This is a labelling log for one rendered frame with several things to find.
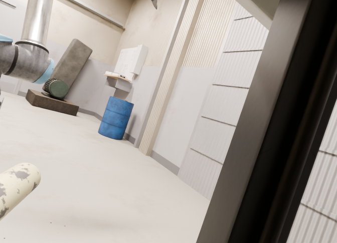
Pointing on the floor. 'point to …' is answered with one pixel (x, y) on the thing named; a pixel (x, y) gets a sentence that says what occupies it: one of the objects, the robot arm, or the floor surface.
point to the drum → (115, 118)
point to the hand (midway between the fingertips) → (170, 5)
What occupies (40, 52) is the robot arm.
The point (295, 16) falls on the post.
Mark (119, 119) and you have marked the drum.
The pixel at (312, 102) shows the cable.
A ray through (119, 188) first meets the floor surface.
